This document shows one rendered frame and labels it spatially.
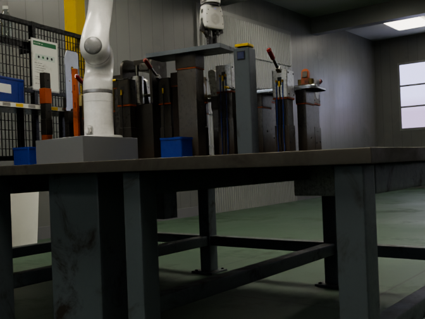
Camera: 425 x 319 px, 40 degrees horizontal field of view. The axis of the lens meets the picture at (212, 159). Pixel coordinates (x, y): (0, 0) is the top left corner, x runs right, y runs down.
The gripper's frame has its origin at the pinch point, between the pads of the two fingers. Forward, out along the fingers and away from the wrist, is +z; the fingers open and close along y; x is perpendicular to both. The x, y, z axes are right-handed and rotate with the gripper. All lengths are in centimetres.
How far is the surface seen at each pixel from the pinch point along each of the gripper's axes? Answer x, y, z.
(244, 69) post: -14.9, 4.2, 13.3
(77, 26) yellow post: 159, 17, -42
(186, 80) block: 10.0, -6.8, 15.2
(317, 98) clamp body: -4, 60, 22
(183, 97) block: 11.8, -7.6, 22.0
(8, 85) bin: 107, -49, 7
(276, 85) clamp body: -15.4, 21.4, 19.1
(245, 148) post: -14.2, 3.9, 45.3
